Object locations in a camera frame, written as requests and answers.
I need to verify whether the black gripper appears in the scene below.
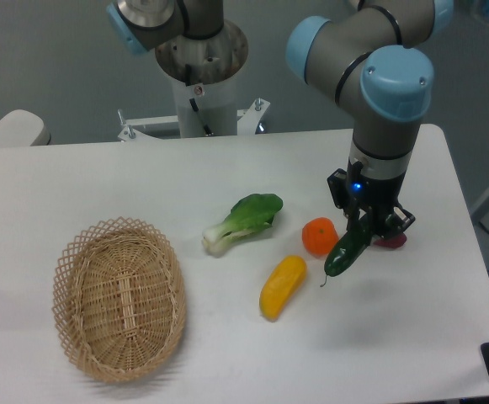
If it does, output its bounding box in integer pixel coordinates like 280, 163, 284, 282
327, 161, 415, 237

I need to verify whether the green cucumber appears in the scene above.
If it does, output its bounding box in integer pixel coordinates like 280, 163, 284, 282
322, 215, 372, 287

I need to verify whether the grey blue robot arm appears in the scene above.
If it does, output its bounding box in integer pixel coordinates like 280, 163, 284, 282
107, 1, 454, 239

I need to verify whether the purple sweet potato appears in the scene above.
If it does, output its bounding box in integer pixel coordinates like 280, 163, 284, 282
374, 233, 407, 249

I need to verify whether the orange tangerine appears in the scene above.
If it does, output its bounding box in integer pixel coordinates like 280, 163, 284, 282
301, 217, 339, 256

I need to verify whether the green bok choy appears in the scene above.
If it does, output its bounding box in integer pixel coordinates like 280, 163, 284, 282
202, 194, 284, 256

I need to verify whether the woven wicker basket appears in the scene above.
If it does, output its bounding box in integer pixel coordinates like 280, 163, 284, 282
52, 217, 186, 383

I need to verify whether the white chair armrest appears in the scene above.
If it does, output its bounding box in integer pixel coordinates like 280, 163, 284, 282
0, 109, 51, 149

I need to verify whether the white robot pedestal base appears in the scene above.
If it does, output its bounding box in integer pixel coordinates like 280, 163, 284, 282
118, 20, 270, 141

